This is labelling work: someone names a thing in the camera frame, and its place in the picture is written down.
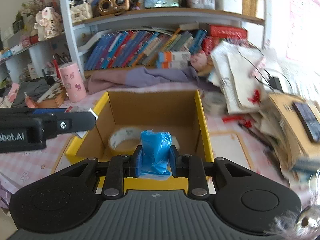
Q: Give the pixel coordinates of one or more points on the white quilted handbag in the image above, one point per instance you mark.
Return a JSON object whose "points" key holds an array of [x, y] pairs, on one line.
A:
{"points": [[81, 12]]}

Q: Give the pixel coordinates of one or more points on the white storage bin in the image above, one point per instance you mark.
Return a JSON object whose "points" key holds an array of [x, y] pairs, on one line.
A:
{"points": [[228, 2]]}

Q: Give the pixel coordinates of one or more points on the retro wooden radio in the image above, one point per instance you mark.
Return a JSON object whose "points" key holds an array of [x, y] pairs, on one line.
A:
{"points": [[113, 5]]}

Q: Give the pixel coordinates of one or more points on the dried flower bunch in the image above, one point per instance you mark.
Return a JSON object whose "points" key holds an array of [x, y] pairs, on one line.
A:
{"points": [[32, 5]]}

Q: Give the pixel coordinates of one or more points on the white wooden bookshelf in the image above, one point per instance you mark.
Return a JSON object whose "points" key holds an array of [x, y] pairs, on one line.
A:
{"points": [[71, 37]]}

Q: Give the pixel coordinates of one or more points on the pink tube bottle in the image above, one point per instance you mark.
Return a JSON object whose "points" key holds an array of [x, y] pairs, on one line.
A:
{"points": [[30, 101]]}

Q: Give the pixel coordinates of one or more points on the pink cylinder container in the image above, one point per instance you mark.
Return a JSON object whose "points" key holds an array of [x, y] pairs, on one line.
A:
{"points": [[72, 82]]}

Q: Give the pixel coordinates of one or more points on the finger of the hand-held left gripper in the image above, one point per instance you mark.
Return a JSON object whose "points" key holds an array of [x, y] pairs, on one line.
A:
{"points": [[75, 123], [47, 111]]}

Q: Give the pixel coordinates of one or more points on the wooden chessboard box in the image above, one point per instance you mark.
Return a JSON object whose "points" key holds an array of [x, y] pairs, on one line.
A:
{"points": [[53, 100]]}

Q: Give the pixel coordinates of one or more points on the stack of papers and cardboard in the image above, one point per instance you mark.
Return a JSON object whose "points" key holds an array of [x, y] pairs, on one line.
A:
{"points": [[282, 120]]}

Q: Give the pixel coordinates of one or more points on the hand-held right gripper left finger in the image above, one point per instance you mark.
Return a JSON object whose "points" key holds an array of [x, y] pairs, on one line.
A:
{"points": [[137, 162]]}

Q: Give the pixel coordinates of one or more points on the row of colourful books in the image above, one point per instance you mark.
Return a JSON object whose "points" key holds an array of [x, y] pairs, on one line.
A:
{"points": [[125, 47]]}

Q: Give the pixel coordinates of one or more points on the grey cloth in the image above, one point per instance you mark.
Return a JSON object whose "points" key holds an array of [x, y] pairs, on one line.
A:
{"points": [[30, 88]]}

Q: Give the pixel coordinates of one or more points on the furry charm with silver bell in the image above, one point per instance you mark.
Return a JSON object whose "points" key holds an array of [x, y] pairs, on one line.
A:
{"points": [[306, 220]]}

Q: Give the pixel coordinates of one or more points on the pile of papers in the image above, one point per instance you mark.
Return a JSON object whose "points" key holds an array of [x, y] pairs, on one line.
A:
{"points": [[237, 80]]}

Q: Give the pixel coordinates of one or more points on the white pink plush doll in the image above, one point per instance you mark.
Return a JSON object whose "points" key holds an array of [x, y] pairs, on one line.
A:
{"points": [[47, 22]]}

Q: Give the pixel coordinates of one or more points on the smartphone showing picture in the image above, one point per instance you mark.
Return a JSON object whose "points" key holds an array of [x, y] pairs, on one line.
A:
{"points": [[161, 0]]}

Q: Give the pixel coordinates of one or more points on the desktop with pink checked tablecloth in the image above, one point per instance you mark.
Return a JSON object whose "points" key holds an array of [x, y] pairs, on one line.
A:
{"points": [[225, 150]]}

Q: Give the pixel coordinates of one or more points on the white flat stick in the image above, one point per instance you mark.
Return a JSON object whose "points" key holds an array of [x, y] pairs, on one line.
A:
{"points": [[48, 93]]}

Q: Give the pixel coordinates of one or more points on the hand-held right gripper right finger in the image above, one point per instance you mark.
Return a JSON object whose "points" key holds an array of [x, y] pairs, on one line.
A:
{"points": [[174, 162]]}

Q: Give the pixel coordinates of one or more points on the black power adapter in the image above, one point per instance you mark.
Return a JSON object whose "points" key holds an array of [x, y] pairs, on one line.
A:
{"points": [[275, 83]]}

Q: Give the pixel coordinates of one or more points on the black smartphone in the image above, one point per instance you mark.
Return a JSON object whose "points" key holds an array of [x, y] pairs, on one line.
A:
{"points": [[306, 120]]}

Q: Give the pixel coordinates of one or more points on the blue plastic packet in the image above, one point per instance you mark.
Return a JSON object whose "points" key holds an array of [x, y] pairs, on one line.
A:
{"points": [[155, 150]]}

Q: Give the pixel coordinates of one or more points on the yellow cardboard box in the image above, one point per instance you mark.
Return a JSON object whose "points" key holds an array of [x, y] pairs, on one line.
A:
{"points": [[150, 110]]}

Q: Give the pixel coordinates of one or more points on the orange white carton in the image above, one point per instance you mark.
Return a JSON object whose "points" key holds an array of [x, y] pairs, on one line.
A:
{"points": [[175, 55], [175, 64]]}

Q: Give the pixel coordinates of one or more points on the whitish tape roll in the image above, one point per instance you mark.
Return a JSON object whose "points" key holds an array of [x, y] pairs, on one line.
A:
{"points": [[215, 103]]}

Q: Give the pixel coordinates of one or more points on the pink plush toy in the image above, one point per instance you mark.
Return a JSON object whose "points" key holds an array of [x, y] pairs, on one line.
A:
{"points": [[200, 60]]}

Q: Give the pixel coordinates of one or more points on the yellow tape roll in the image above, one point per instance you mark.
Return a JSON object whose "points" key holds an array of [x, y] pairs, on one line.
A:
{"points": [[120, 137]]}

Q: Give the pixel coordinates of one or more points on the pink wall poster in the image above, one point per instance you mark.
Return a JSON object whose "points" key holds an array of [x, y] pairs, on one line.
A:
{"points": [[300, 17]]}

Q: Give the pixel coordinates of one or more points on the pink and lilac garment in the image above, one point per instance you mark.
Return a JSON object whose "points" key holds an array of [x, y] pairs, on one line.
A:
{"points": [[150, 76]]}

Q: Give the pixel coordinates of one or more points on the red slim bottle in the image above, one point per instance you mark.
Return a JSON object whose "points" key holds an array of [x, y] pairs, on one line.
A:
{"points": [[56, 68]]}

